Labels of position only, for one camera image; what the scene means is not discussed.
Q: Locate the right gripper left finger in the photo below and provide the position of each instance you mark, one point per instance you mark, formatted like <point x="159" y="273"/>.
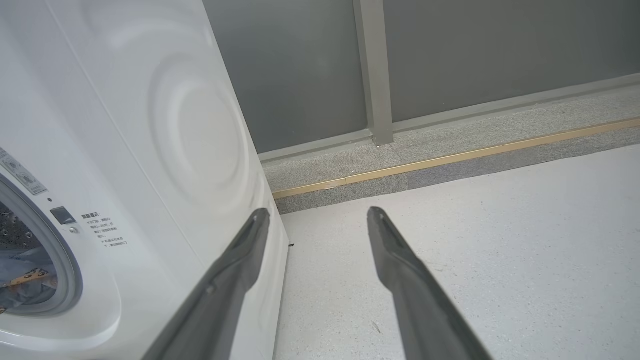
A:
<point x="220" y="300"/>

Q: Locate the blue and cream patterned garment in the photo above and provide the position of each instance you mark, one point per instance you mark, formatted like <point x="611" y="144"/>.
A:
<point x="25" y="280"/>

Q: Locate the grey metal wall post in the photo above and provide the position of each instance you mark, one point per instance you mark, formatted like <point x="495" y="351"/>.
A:
<point x="372" y="75"/>

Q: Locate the white front-load washing machine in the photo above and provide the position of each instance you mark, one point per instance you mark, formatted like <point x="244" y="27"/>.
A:
<point x="150" y="150"/>

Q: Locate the gold floor trim strip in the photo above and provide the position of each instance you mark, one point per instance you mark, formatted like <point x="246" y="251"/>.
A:
<point x="450" y="159"/>

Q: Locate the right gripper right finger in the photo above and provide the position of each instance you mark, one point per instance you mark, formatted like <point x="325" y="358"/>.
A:
<point x="420" y="310"/>

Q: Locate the steel washing machine drum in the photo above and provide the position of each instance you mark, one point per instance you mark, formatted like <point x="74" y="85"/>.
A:
<point x="12" y="230"/>

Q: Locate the silver rating label sticker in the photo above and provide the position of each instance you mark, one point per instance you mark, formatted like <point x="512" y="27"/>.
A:
<point x="22" y="175"/>

